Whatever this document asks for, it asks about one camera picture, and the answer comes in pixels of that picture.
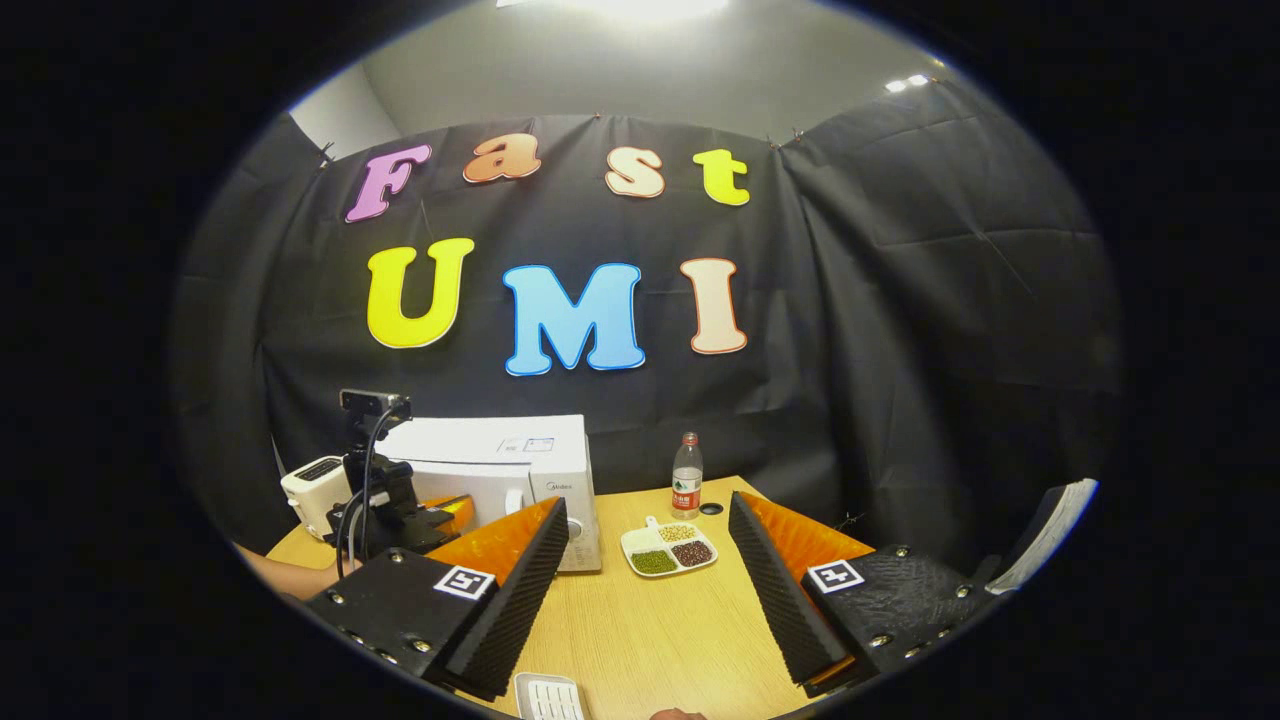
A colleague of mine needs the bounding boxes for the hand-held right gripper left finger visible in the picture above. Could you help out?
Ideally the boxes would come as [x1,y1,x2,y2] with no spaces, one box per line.
[300,497,571,703]

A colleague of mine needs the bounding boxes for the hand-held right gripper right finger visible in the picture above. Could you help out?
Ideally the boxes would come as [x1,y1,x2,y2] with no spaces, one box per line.
[727,490,1001,699]

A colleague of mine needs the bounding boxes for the white microwave oven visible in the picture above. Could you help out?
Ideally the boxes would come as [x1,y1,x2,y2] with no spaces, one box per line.
[375,414,603,574]

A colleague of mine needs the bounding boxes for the white toaster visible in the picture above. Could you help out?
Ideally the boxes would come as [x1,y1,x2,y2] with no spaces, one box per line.
[280,455,353,541]

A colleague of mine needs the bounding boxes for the small white ribbed tray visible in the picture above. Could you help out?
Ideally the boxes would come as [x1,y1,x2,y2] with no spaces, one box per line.
[513,672,588,720]

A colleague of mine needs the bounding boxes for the white divided dish of beans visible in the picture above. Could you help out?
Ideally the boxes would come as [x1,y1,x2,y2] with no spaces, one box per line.
[620,516,719,579]

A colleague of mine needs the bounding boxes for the clear red-label water bottle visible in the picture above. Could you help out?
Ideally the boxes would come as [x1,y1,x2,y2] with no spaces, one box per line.
[671,432,705,520]

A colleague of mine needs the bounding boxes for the black backdrop cloth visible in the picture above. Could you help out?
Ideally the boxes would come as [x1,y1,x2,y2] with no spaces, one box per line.
[170,75,1121,581]

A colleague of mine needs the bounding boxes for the large ceiling light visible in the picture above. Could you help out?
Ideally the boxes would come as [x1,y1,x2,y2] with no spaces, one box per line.
[560,0,731,23]

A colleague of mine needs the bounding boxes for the black camera cable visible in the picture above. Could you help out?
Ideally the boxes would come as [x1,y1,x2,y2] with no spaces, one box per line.
[335,400,413,581]

